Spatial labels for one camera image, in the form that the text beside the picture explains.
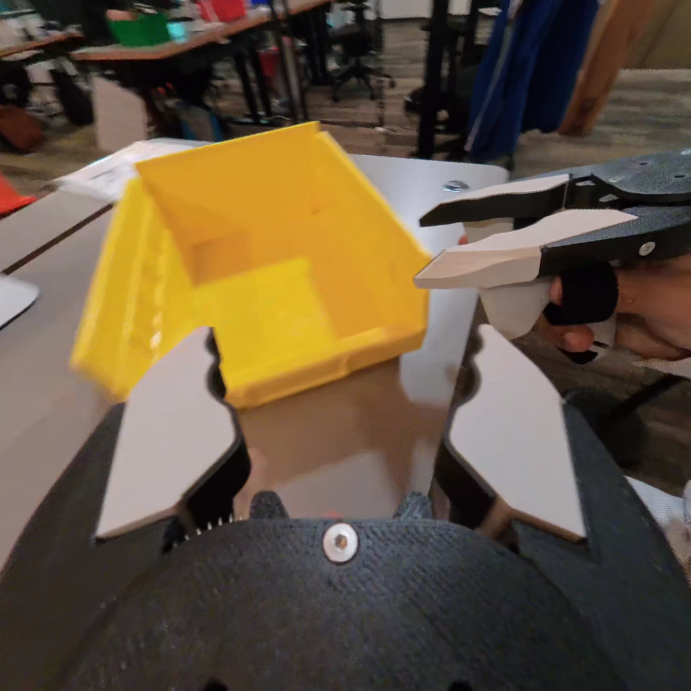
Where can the black office chair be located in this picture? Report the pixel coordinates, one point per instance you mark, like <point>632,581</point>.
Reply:
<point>359,54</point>

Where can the wooden beam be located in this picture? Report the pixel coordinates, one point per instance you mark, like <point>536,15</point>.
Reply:
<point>604,65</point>

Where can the wooden top desk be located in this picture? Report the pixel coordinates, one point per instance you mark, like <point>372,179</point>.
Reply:
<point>216,35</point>

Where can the yellow plastic bin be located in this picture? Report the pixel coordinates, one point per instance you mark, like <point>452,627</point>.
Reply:
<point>270,216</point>

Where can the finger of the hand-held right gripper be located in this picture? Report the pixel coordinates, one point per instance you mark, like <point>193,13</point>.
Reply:
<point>496,259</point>
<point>518,191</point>

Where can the person's right hand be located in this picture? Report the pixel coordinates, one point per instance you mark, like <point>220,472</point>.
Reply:
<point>658,307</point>

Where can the blue jacket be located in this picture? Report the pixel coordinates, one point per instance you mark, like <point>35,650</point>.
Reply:
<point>518,65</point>

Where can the white flat device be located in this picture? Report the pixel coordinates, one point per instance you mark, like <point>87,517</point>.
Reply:
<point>13,299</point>

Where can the green plastic bin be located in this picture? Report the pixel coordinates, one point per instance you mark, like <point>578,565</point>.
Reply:
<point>137,29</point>

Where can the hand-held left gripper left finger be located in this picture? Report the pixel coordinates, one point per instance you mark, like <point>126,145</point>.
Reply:
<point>167,432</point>

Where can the white paper sheet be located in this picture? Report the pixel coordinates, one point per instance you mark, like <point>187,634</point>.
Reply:
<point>108,173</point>

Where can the metal bolt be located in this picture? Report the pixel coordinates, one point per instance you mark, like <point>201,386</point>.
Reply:
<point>455,186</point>

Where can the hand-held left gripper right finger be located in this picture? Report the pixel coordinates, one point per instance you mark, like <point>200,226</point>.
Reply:
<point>513,432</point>

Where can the red plastic bin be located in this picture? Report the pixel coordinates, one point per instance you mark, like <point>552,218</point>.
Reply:
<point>224,9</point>

